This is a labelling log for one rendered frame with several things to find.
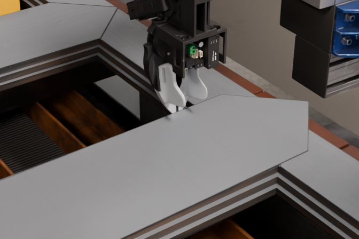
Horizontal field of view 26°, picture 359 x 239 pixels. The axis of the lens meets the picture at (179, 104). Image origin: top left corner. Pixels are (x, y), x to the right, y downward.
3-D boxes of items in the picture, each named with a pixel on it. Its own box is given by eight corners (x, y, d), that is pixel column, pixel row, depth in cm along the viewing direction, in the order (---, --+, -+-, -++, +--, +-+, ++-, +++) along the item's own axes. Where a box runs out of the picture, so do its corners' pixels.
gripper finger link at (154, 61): (150, 95, 106) (148, 37, 101) (143, 90, 107) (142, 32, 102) (178, 85, 108) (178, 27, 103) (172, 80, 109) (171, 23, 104)
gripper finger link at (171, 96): (177, 135, 106) (177, 77, 101) (153, 117, 110) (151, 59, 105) (195, 128, 107) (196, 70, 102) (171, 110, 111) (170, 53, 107)
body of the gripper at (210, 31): (180, 84, 99) (180, -3, 93) (143, 58, 105) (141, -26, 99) (227, 67, 103) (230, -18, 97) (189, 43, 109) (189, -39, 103)
